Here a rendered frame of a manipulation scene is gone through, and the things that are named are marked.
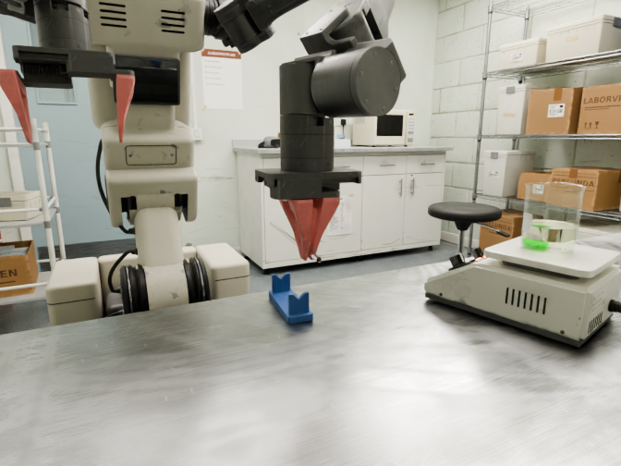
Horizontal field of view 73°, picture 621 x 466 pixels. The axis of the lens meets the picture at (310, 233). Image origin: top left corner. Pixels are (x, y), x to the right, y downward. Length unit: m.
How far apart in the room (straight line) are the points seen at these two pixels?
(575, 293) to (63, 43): 0.63
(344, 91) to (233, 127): 3.06
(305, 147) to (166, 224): 0.77
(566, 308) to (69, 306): 1.19
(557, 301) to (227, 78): 3.12
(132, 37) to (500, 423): 1.01
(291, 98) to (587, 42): 2.68
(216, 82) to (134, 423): 3.14
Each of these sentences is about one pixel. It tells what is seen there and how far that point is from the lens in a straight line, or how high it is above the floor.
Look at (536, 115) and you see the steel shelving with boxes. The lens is 3.13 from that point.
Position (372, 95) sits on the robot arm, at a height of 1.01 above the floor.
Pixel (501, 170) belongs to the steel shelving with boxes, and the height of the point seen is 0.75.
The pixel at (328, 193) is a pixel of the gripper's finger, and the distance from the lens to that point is 0.43.
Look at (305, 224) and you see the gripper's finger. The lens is 0.43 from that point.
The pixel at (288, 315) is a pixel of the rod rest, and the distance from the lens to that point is 0.52.
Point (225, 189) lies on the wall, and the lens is 3.42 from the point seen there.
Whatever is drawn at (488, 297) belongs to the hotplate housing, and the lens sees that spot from 0.57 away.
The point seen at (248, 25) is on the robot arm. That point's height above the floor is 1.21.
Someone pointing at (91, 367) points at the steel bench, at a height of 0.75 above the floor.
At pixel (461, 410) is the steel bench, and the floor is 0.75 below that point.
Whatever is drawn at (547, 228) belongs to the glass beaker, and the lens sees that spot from 0.56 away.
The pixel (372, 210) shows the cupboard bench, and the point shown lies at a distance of 3.34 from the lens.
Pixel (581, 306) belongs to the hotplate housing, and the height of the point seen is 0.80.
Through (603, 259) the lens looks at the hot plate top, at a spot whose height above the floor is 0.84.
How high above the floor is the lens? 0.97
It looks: 13 degrees down
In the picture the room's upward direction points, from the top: straight up
